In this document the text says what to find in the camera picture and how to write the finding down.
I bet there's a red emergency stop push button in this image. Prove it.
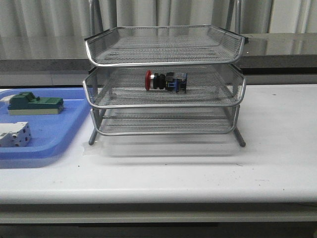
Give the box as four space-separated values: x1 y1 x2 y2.
145 70 188 93

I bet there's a silver mesh tray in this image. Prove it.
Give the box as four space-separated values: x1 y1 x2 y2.
91 106 240 136
85 25 249 67
83 64 246 109

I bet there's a silver mesh bottom tray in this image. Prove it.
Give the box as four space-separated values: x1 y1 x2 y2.
91 106 240 136

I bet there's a silver mesh top tray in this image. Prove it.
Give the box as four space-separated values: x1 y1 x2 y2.
85 25 249 67

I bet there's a blue plastic tray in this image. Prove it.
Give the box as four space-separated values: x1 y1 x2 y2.
0 87 90 160

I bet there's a dark stone back counter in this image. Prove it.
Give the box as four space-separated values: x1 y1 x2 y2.
0 33 317 74

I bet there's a grey metal rack frame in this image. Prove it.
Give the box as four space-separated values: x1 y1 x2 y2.
88 0 247 147

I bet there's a green and beige switch block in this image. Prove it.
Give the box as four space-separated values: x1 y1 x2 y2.
0 92 64 116

